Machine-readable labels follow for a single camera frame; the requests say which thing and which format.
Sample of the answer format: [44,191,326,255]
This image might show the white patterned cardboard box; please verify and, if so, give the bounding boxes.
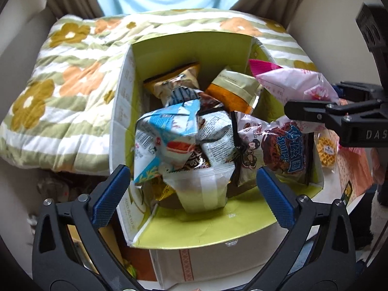
[148,227,288,290]

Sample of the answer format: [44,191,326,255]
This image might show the floral striped blanket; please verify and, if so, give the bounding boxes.
[0,7,319,177]

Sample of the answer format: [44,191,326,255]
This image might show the orange white bread packet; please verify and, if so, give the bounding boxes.
[143,62,201,107]

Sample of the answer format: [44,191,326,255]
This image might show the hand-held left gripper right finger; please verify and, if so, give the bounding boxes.
[256,166,357,291]

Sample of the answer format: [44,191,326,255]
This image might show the grey white snack packet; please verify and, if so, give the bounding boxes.
[196,108,237,172]

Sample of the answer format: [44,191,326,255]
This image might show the light blue snack packet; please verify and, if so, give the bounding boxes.
[133,98,202,190]

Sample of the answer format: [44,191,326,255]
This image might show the clear white snack packet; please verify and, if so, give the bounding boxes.
[164,165,232,213]

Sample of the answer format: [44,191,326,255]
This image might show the pink patterned plastic bags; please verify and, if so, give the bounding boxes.
[336,144,381,199]

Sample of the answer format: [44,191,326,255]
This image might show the yellow waffle packet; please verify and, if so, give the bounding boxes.
[314,129,339,168]

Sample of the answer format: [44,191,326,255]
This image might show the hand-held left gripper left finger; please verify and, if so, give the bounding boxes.
[32,164,137,291]

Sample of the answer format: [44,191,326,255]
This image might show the brown white snack packet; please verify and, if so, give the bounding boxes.
[178,145,213,171]

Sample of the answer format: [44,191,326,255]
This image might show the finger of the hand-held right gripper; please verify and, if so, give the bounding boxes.
[332,81,383,102]
[284,99,382,125]

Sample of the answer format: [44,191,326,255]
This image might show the pink white snack packet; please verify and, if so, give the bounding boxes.
[248,59,339,107]

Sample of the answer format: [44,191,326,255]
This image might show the green cardboard box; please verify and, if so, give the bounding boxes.
[108,31,325,248]

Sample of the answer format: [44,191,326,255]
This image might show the orange packet with cream top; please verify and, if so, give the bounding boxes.
[205,69,264,114]

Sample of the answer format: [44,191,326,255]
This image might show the chocolate sponge cake packet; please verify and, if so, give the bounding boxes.
[235,112,313,187]

